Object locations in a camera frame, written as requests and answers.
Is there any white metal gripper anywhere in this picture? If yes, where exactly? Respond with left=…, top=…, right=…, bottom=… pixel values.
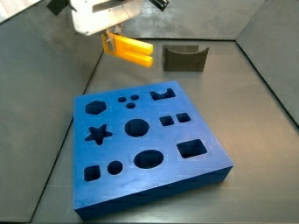
left=70, top=0, right=143, bottom=53

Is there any yellow double-square block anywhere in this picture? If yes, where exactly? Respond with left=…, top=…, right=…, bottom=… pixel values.
left=102, top=33, right=155, bottom=67

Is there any blue foam shape board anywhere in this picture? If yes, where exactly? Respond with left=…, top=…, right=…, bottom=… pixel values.
left=74, top=81, right=234, bottom=221

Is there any black curved holder stand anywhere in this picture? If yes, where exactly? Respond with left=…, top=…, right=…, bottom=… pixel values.
left=163, top=45, right=210, bottom=72

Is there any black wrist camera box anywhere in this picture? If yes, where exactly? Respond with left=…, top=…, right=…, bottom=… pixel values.
left=148, top=0, right=170, bottom=11

